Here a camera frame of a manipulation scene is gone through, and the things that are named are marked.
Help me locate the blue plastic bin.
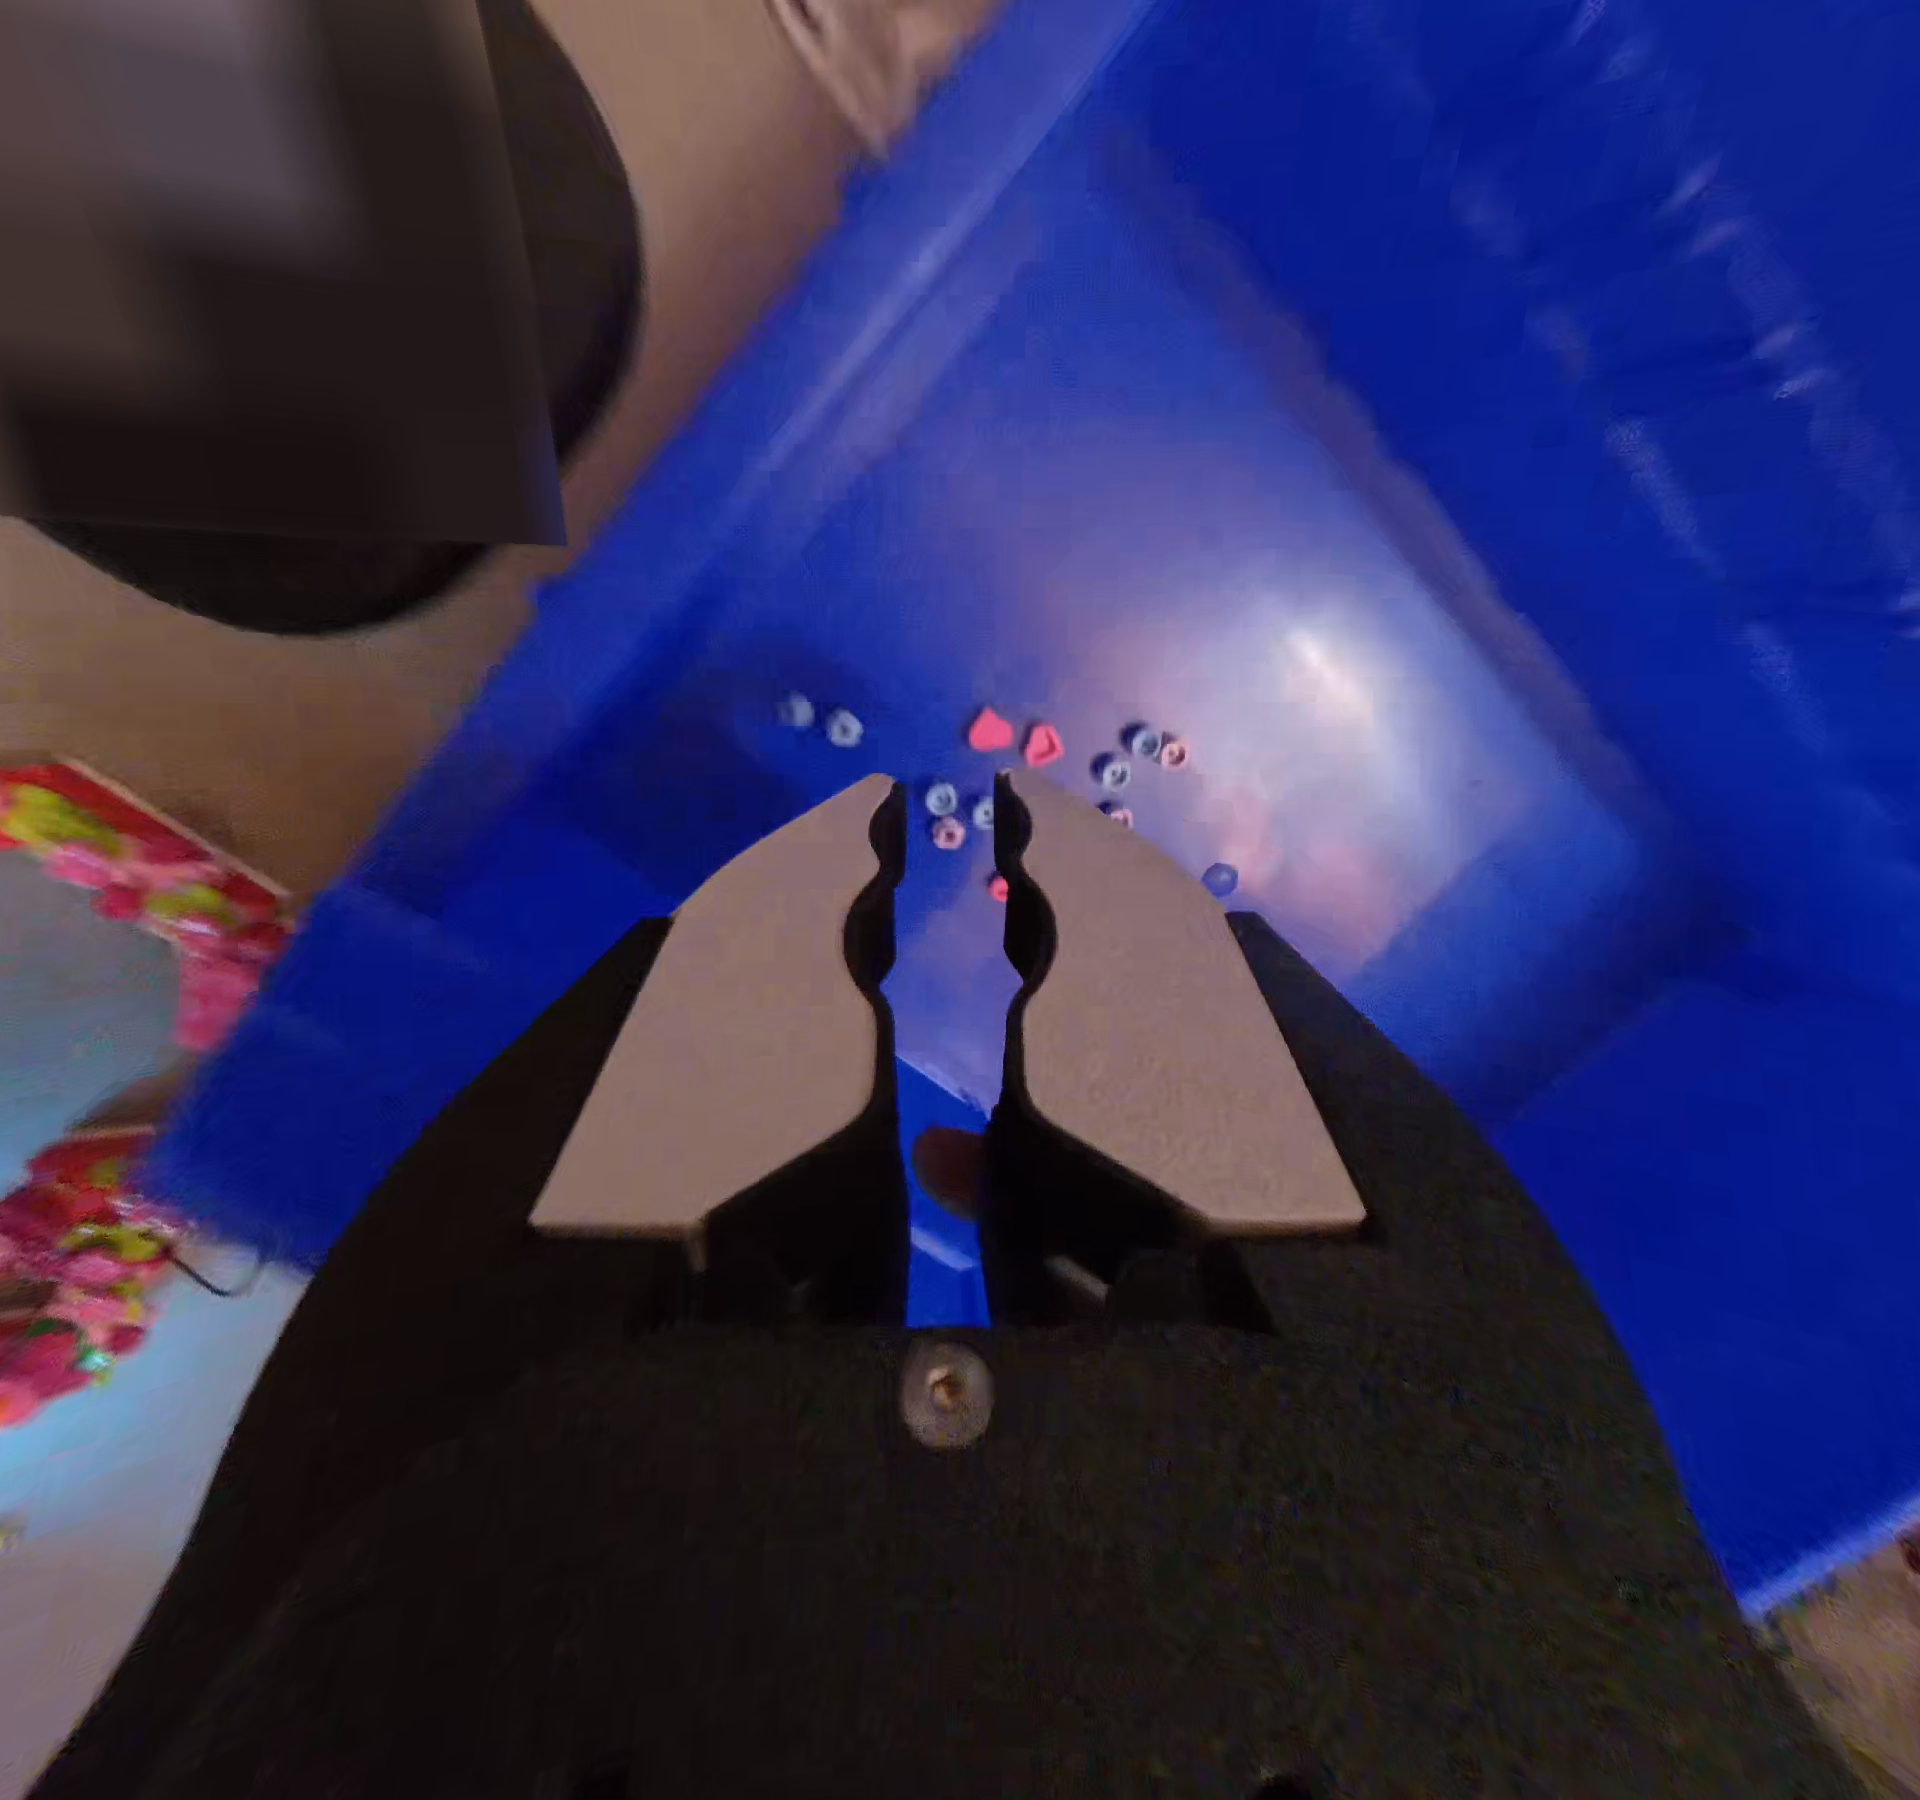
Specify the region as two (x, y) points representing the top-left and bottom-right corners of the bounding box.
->
(142, 0), (1920, 1623)

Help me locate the black oval pad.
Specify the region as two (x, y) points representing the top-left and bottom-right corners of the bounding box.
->
(30, 0), (649, 641)

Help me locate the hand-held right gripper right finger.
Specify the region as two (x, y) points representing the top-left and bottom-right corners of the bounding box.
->
(986, 769), (1370, 1333)

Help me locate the floral printed box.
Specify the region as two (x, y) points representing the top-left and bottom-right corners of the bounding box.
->
(0, 757), (302, 1533)

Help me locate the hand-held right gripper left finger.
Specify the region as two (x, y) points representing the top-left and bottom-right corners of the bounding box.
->
(528, 773), (913, 1330)

